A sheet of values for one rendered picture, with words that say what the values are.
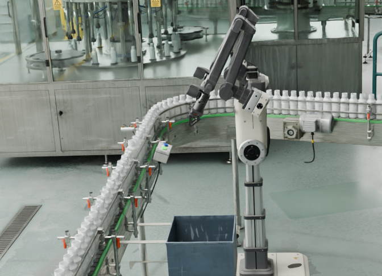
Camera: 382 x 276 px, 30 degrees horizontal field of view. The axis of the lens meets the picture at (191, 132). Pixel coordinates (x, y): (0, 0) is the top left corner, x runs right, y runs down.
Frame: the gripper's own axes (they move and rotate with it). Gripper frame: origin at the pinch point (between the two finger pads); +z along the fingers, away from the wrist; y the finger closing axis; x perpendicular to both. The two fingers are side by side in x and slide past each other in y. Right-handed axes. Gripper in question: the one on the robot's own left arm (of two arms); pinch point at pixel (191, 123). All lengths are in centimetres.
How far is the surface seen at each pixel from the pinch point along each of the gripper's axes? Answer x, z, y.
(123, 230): -12, 40, 68
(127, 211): -13, 36, 55
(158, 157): -7.8, 27.9, -1.5
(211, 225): 27, 24, 56
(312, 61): 133, 40, -475
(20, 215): -86, 205, -164
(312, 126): 80, -3, -84
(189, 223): 17, 28, 56
